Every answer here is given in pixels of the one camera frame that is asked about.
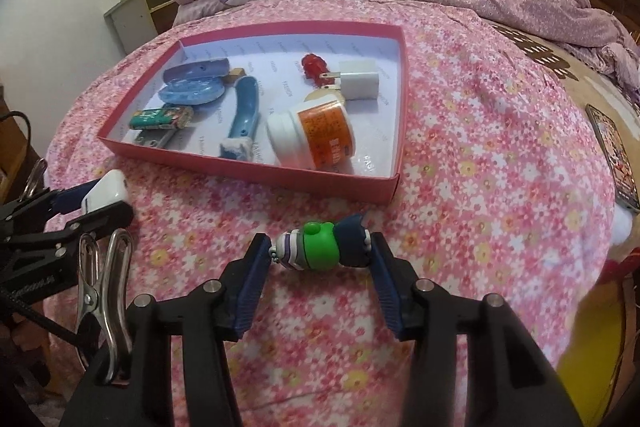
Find pink floral bed sheet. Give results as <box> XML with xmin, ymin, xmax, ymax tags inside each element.
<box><xmin>42</xmin><ymin>0</ymin><xmax>621</xmax><ymax>427</ymax></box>

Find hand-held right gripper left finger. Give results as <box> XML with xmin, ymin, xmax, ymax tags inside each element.
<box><xmin>60</xmin><ymin>233</ymin><xmax>273</xmax><ymax>427</ymax></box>

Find smartphone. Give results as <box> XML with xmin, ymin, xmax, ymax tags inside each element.
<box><xmin>585</xmin><ymin>103</ymin><xmax>640</xmax><ymax>212</ymax></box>

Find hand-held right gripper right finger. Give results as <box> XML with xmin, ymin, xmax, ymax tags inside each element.
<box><xmin>369</xmin><ymin>232</ymin><xmax>581</xmax><ymax>427</ymax></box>

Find green cartoon figurine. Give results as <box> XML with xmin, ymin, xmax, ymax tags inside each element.
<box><xmin>270</xmin><ymin>214</ymin><xmax>373</xmax><ymax>273</ymax></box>

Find green cartoon lighter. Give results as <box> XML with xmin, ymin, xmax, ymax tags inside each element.
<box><xmin>129</xmin><ymin>105</ymin><xmax>195</xmax><ymax>130</ymax></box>

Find thin black cable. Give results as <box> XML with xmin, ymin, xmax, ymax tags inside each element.
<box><xmin>0</xmin><ymin>109</ymin><xmax>31</xmax><ymax>148</ymax></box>

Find yellow cloth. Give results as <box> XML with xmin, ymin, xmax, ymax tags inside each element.
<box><xmin>557</xmin><ymin>287</ymin><xmax>631</xmax><ymax>427</ymax></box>

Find blue oval plastic case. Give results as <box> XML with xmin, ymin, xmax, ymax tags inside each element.
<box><xmin>159</xmin><ymin>57</ymin><xmax>230</xmax><ymax>106</ymax></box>

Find orange label pill bottle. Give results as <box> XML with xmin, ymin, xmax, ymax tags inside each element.
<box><xmin>266</xmin><ymin>99</ymin><xmax>357</xmax><ymax>170</ymax></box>

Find grey metal bracket plate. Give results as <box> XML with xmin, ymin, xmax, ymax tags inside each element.
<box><xmin>134</xmin><ymin>127</ymin><xmax>181</xmax><ymax>148</ymax></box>

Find white earbud case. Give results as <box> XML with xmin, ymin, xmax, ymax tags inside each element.
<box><xmin>80</xmin><ymin>169</ymin><xmax>130</xmax><ymax>214</ymax></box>

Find grey-green small shelf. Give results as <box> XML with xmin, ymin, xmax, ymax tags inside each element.
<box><xmin>103</xmin><ymin>0</ymin><xmax>196</xmax><ymax>58</ymax></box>

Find red plastic toy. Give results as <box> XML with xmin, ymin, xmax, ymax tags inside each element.
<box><xmin>300</xmin><ymin>53</ymin><xmax>332</xmax><ymax>88</ymax></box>

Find brown patterned blanket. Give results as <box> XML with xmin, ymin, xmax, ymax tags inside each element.
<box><xmin>492</xmin><ymin>19</ymin><xmax>640</xmax><ymax>208</ymax></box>

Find white charger plug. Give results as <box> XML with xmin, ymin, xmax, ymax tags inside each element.
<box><xmin>320</xmin><ymin>61</ymin><xmax>383</xmax><ymax>100</ymax></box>

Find pink cardboard box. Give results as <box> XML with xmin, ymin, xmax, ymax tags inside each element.
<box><xmin>96</xmin><ymin>21</ymin><xmax>407</xmax><ymax>206</ymax></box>

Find black braided cable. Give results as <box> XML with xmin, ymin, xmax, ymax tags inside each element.
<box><xmin>0</xmin><ymin>287</ymin><xmax>86</xmax><ymax>343</ymax></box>

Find white soft item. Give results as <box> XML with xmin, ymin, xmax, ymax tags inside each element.
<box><xmin>612</xmin><ymin>204</ymin><xmax>636</xmax><ymax>245</ymax></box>

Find small silver metal clip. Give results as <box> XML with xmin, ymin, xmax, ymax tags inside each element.
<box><xmin>20</xmin><ymin>158</ymin><xmax>48</xmax><ymax>198</ymax></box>

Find wooden furniture piece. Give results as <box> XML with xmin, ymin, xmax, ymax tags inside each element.
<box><xmin>0</xmin><ymin>117</ymin><xmax>31</xmax><ymax>208</ymax></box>

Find large silver spring clip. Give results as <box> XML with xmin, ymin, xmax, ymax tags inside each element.
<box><xmin>77</xmin><ymin>228</ymin><xmax>135</xmax><ymax>383</ymax></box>

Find red fabric item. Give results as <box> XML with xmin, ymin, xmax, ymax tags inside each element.
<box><xmin>607</xmin><ymin>247</ymin><xmax>640</xmax><ymax>293</ymax></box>

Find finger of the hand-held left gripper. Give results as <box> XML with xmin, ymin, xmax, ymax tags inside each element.
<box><xmin>7</xmin><ymin>184</ymin><xmax>98</xmax><ymax>220</ymax></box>
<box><xmin>45</xmin><ymin>201</ymin><xmax>136</xmax><ymax>243</ymax></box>

